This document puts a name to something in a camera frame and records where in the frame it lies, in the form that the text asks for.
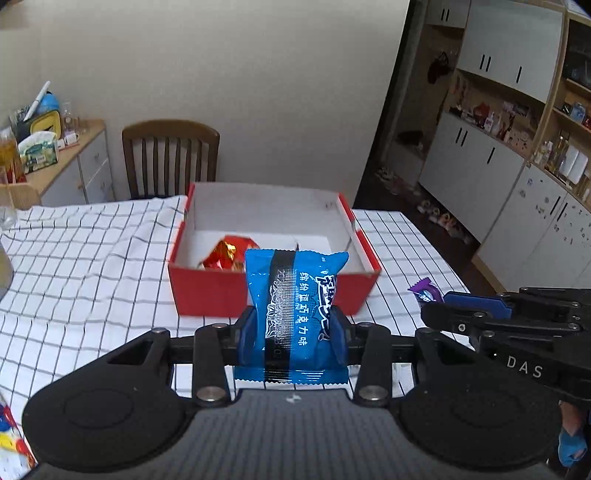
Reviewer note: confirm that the wooden sideboard with grey drawers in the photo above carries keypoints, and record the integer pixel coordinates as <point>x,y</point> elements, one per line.
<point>92,161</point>

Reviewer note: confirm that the white checkered tablecloth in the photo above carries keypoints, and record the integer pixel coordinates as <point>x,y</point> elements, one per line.
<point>92,277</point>

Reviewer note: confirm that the row of shoes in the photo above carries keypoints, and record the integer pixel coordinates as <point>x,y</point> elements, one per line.
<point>434,212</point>

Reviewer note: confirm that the dark brown bag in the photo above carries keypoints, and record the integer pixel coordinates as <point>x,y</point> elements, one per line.
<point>410,137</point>

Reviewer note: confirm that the black hanging bag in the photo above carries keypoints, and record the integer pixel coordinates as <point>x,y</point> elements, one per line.
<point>436,69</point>

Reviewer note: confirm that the red and yellow snack packet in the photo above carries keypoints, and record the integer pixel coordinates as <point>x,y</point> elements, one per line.
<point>226,254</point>

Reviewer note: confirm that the dark wooden chair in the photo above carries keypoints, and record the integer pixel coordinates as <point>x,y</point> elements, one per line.
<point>171,129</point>

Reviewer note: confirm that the colourful printed plastic bag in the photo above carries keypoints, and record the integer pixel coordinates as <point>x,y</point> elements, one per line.
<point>11,438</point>

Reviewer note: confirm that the white and wood cabinet unit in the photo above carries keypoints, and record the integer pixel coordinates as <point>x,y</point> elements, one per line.
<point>471,152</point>

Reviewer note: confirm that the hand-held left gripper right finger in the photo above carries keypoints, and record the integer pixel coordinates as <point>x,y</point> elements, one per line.
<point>339,337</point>

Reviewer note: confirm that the blue snack packet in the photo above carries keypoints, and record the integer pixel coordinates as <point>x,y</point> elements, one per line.
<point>295,300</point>

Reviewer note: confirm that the gold thermos jug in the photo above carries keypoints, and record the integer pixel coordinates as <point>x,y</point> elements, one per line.
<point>4,272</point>

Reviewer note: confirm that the orange drink bottle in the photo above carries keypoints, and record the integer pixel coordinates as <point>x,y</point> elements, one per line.
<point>11,157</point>

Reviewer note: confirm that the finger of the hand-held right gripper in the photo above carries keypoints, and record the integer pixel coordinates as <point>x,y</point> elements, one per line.
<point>461,323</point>
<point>475,303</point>

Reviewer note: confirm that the small white gadget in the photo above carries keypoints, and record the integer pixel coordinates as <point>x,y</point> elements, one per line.
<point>69,140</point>

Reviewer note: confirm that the group of shelf ornaments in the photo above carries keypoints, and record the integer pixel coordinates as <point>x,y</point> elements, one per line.
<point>480,113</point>

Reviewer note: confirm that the white stick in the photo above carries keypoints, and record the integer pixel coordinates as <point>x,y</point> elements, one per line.
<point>39,97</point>

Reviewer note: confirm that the person's right forearm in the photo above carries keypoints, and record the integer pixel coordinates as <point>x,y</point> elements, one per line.
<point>572,447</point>

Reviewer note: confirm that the red cardboard box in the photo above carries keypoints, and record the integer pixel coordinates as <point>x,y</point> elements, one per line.
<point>203,295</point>

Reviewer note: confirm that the group of shelf bottles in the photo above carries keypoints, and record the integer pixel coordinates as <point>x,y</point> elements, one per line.
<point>558,157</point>

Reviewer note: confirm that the green tissue box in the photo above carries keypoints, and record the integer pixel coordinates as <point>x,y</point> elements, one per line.
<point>39,157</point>

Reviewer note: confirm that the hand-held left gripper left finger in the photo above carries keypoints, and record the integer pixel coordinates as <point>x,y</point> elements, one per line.
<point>249,337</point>

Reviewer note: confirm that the purple candy wrapper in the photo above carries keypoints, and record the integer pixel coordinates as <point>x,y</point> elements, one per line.
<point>425,290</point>

